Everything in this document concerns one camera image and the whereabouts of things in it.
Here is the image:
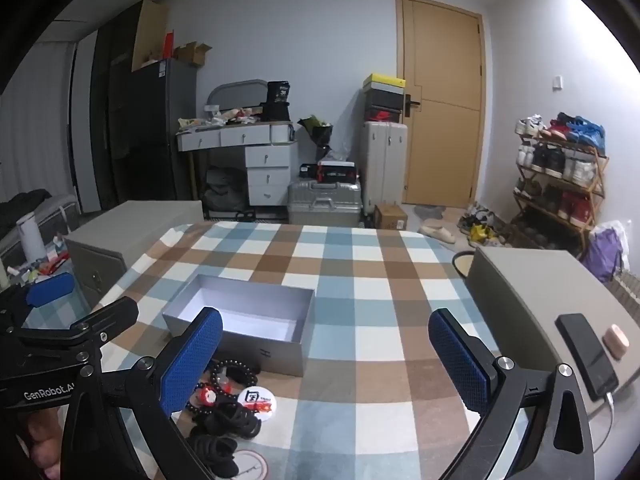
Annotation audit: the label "colourful packets clutter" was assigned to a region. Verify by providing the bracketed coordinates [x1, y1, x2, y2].
[0, 245, 73, 286]

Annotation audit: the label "purple bag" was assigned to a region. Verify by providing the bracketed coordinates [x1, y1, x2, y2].
[582, 220, 628, 283]

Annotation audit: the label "person's left hand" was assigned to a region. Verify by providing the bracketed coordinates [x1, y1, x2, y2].
[22, 406, 68, 480]

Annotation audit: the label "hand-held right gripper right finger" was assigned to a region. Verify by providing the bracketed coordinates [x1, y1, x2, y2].
[427, 307, 598, 480]

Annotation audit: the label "yellow shoe box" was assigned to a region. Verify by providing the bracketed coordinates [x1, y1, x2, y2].
[362, 74, 405, 91]

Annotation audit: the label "silver suitcase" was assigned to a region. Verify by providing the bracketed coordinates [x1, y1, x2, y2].
[287, 179, 362, 227]

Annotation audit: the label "black bag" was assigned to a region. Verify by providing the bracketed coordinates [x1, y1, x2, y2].
[261, 81, 292, 122]

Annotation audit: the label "heap of loose shoes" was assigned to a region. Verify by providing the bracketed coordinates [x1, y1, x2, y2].
[457, 202, 508, 248]

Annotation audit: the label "grey refrigerator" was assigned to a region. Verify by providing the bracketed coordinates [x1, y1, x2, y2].
[127, 57, 197, 203]

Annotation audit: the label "bed with black clothing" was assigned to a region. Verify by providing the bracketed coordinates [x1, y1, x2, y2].
[0, 189, 81, 246]

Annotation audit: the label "rows of sneakers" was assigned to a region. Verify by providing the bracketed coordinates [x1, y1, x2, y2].
[515, 112, 607, 226]

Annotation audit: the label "dark bags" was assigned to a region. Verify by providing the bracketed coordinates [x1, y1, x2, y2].
[202, 167, 248, 211]

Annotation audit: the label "red black shoe box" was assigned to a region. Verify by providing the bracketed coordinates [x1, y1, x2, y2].
[364, 105, 402, 123]

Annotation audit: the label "desk clutter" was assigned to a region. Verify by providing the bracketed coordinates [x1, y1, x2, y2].
[179, 104, 263, 131]

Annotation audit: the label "brown blue plaid blanket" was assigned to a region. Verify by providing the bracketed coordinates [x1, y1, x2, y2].
[97, 222, 618, 480]

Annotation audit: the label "wooden door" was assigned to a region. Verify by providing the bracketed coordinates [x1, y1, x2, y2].
[395, 0, 487, 208]

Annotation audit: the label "wooden shoe rack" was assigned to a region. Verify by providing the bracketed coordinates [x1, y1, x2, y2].
[512, 125, 609, 257]

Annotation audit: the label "white upright suitcase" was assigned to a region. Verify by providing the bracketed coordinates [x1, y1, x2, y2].
[361, 121, 408, 216]

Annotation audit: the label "white bottle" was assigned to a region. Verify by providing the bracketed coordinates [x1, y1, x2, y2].
[16, 212, 47, 263]

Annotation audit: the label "blue plaid tablecloth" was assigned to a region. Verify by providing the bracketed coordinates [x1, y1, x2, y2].
[20, 270, 101, 333]

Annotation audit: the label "grey arched mirror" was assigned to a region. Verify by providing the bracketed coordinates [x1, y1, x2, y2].
[207, 79, 269, 121]

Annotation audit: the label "flat cardboard sheet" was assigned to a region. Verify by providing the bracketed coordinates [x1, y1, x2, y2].
[131, 0, 168, 72]

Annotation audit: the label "pink earbuds case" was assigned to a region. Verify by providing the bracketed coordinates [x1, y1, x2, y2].
[602, 325, 630, 360]

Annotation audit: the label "black bead bracelet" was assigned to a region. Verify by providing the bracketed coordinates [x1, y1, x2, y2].
[207, 357, 259, 389]

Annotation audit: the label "grey cabinet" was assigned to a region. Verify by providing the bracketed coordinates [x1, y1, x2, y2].
[65, 200, 205, 308]
[467, 246, 640, 461]

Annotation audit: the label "black wrapped bouquet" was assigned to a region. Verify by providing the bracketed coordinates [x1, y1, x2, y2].
[298, 115, 333, 160]

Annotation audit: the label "black toy wheel with studs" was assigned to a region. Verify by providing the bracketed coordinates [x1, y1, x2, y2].
[186, 381, 238, 414]

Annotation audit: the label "small cardboard box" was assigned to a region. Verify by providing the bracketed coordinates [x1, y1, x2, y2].
[374, 203, 408, 231]

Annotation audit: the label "open cardboard boxes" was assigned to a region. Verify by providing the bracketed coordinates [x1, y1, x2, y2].
[172, 41, 213, 67]

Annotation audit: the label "red rimmed round badge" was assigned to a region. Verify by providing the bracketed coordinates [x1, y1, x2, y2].
[225, 449, 271, 480]

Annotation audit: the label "red black flat box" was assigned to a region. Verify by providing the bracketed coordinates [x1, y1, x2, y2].
[317, 160, 360, 184]

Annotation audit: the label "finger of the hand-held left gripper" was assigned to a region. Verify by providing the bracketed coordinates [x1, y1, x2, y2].
[0, 272, 76, 333]
[10, 297, 140, 346]

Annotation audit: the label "white charging cable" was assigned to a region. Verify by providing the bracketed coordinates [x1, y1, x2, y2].
[602, 392, 617, 436]

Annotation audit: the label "white round badge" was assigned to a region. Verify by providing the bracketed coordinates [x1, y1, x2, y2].
[236, 387, 277, 417]

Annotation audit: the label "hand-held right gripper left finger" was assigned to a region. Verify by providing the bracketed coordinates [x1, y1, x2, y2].
[60, 306, 224, 480]

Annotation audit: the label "grey box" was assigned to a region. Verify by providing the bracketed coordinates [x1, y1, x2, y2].
[161, 274, 317, 378]

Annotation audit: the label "dark wardrobe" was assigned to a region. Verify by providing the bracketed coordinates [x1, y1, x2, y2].
[90, 10, 146, 213]

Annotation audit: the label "white desk with drawers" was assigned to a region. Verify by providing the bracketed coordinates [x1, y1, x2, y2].
[176, 121, 298, 207]

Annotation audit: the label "white ribbed radiator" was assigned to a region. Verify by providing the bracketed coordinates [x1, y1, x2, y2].
[607, 270, 640, 321]

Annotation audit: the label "black smartphone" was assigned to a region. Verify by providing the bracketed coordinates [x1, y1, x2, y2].
[556, 313, 620, 402]

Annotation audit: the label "beige slipper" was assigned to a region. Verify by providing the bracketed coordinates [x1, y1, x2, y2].
[417, 220, 456, 244]

